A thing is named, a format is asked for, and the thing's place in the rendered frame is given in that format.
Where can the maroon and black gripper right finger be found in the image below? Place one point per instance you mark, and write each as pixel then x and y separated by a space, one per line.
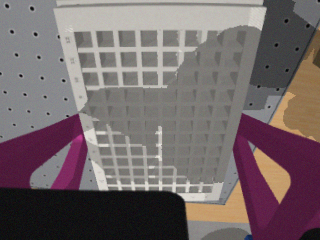
pixel 299 210

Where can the white well plate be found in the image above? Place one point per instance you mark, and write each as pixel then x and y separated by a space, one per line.
pixel 162 103

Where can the grey perforated base plate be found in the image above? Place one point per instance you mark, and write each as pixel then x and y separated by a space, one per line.
pixel 36 91

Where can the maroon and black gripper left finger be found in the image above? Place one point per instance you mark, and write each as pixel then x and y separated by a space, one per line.
pixel 21 156

